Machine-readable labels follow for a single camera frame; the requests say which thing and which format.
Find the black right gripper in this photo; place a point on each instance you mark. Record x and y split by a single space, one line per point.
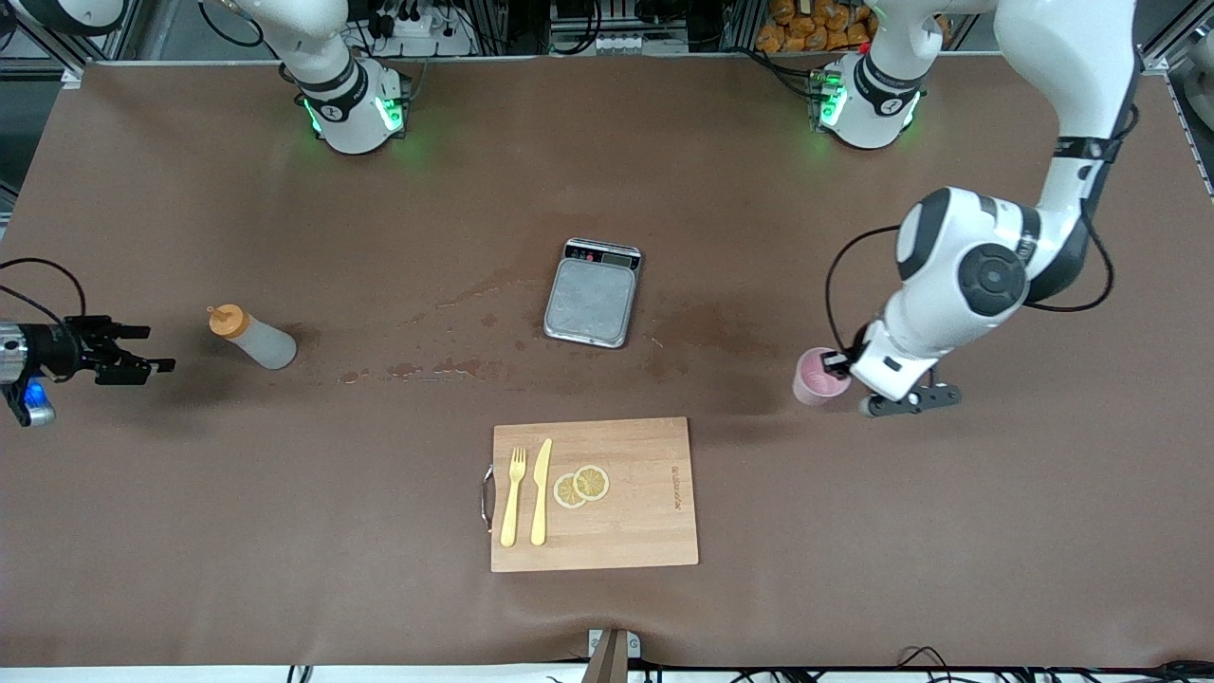
59 350

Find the pink cup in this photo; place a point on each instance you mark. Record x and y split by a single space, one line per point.
811 379

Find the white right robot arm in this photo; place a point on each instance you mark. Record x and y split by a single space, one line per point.
351 114

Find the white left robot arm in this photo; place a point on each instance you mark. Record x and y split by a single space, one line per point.
967 275

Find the wooden cutting board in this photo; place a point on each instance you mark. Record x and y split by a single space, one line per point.
635 512

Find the silver kitchen scale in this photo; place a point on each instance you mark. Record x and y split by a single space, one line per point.
590 299

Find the lemon slice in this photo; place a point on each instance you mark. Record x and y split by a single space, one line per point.
594 482
566 493

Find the yellow plastic knife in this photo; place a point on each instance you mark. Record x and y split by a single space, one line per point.
541 493

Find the bag of orange snacks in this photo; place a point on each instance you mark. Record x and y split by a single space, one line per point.
816 28

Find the yellow plastic fork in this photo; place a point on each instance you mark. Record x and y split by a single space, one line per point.
512 503

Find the long white socket strip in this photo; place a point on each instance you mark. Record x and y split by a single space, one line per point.
616 44

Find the white power strip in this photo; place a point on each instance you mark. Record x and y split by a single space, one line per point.
417 38

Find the aluminium frame rail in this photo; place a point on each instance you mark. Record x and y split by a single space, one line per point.
1176 47
47 59

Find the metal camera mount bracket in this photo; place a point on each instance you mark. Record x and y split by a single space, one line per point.
614 655

